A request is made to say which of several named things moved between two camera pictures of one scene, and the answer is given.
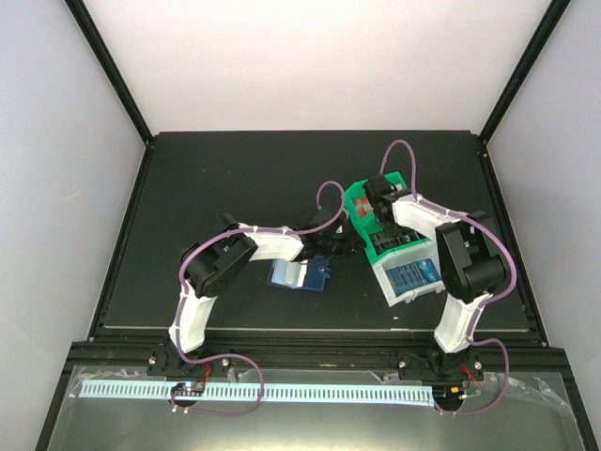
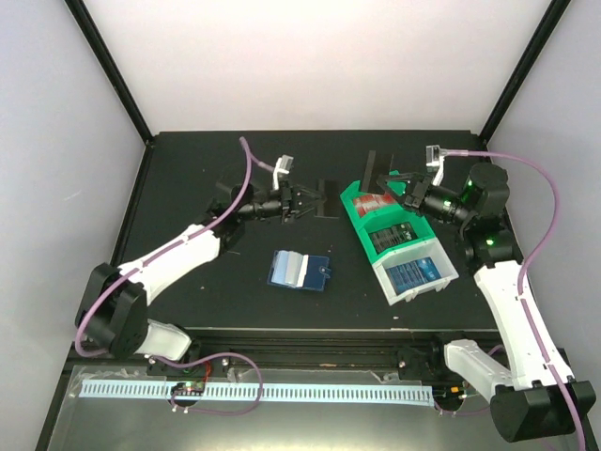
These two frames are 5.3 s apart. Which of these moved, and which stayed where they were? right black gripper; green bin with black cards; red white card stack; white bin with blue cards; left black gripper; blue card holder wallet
Moved: left black gripper; right black gripper
Stayed: blue card holder wallet; white bin with blue cards; green bin with black cards; red white card stack
